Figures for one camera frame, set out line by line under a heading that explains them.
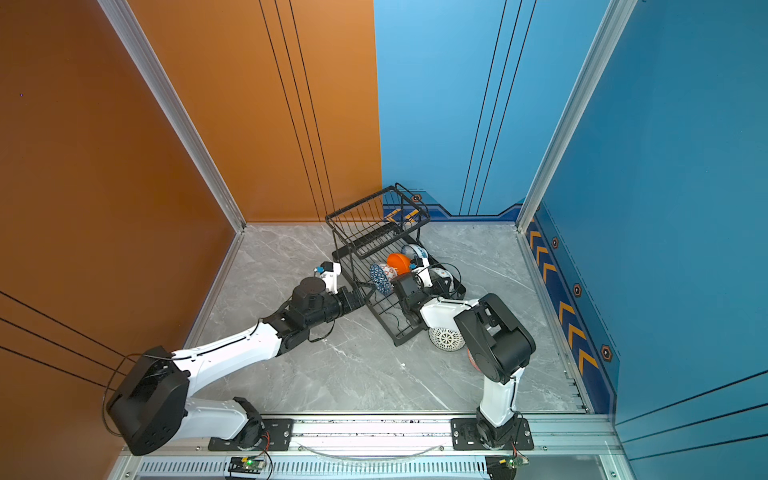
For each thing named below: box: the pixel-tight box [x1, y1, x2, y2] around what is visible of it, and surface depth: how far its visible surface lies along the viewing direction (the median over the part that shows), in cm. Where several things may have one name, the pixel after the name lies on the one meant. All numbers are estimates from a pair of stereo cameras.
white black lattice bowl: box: [428, 327, 466, 352], surface depth 90 cm
